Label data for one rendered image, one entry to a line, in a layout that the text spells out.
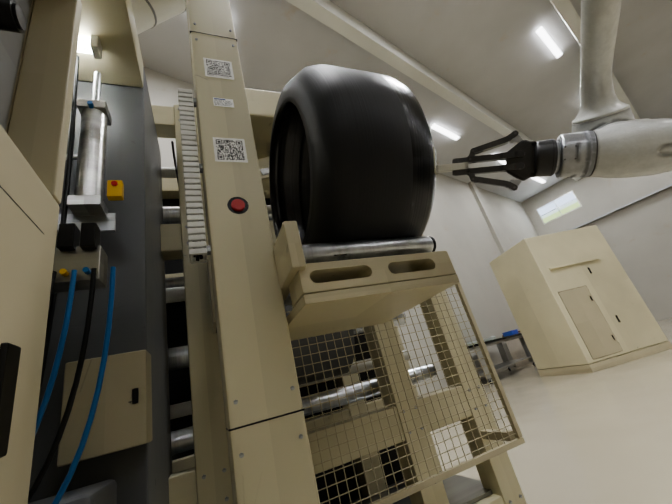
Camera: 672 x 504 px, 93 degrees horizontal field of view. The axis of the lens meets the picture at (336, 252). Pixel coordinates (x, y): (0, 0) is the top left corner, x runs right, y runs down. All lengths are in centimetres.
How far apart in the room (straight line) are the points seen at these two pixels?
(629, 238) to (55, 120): 1613
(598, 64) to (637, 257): 1527
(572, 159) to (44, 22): 89
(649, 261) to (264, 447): 1576
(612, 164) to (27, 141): 90
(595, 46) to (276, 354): 87
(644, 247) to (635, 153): 1531
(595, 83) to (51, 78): 97
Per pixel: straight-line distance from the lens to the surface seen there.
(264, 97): 143
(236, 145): 87
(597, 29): 89
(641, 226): 1618
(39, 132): 52
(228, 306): 65
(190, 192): 78
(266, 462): 64
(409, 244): 75
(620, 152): 80
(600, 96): 96
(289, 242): 59
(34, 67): 60
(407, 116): 79
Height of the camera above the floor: 65
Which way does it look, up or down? 22 degrees up
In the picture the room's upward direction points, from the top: 15 degrees counter-clockwise
